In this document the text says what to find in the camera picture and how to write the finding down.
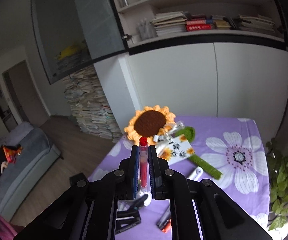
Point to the clear pen cup on shelf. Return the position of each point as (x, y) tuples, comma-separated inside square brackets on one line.
[(146, 29)]

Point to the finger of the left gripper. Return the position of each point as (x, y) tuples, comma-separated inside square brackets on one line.
[(126, 220)]

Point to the red book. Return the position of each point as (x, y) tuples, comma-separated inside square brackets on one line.
[(198, 27)]

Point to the red gel pen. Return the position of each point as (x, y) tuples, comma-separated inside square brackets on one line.
[(143, 154)]

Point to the orange black pen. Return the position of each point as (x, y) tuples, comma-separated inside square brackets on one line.
[(166, 226)]

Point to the black marker pen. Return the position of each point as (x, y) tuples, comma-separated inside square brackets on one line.
[(164, 219)]

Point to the purple floral tablecloth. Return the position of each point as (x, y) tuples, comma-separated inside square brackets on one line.
[(230, 153)]

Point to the white bookshelf cabinet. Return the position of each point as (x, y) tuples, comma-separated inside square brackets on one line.
[(204, 73)]

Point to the green potted plant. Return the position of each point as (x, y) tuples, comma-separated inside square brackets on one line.
[(277, 163)]

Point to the left glass cabinet door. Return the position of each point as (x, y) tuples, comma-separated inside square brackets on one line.
[(58, 24)]

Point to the yellow plush toy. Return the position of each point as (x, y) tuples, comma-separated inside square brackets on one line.
[(70, 50)]

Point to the grey bed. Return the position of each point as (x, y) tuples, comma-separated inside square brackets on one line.
[(19, 178)]

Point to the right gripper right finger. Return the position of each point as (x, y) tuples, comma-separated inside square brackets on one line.
[(153, 170)]

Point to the orange snack bag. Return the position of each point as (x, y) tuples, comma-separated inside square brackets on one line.
[(11, 152)]

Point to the sunflower gift card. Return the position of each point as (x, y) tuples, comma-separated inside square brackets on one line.
[(178, 149)]

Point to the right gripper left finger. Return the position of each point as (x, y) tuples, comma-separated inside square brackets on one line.
[(134, 170)]

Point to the grey felt pen holder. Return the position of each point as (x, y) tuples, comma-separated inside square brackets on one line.
[(143, 200)]

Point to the crochet sunflower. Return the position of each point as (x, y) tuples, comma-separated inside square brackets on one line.
[(150, 121)]

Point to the pile of stacked books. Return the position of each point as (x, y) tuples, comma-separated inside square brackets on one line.
[(89, 105)]

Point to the brown room door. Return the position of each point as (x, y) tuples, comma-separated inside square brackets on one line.
[(24, 95)]

